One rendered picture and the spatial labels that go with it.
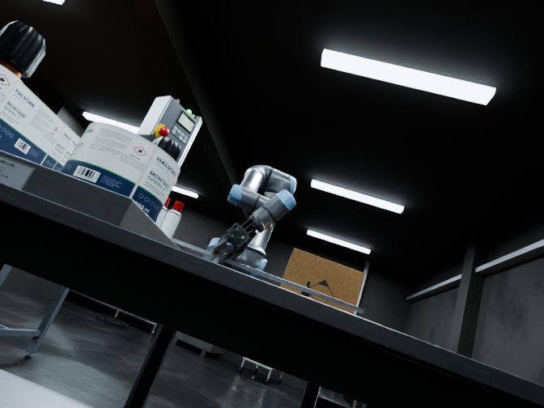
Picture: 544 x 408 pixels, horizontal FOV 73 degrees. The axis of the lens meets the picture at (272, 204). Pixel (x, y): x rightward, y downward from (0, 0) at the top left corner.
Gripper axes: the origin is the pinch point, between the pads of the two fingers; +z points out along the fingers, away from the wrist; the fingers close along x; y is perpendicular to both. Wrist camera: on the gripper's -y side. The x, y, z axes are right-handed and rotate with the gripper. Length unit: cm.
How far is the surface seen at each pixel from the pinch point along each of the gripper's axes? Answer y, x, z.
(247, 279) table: 85, 21, 1
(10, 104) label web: 59, -39, 14
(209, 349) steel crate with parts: -575, 8, 86
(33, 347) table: -177, -68, 138
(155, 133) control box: 0, -52, -13
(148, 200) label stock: 59, -5, 4
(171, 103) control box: 0, -59, -25
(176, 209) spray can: 1.6, -21.9, -1.3
